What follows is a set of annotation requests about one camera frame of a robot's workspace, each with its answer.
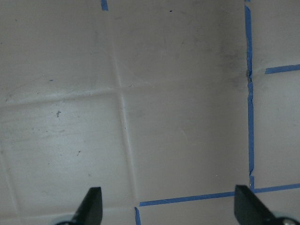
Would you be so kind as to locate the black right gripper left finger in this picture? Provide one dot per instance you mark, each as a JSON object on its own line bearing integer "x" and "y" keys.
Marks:
{"x": 90, "y": 211}

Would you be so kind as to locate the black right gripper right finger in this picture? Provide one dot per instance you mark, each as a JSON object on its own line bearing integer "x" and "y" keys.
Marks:
{"x": 250, "y": 210}

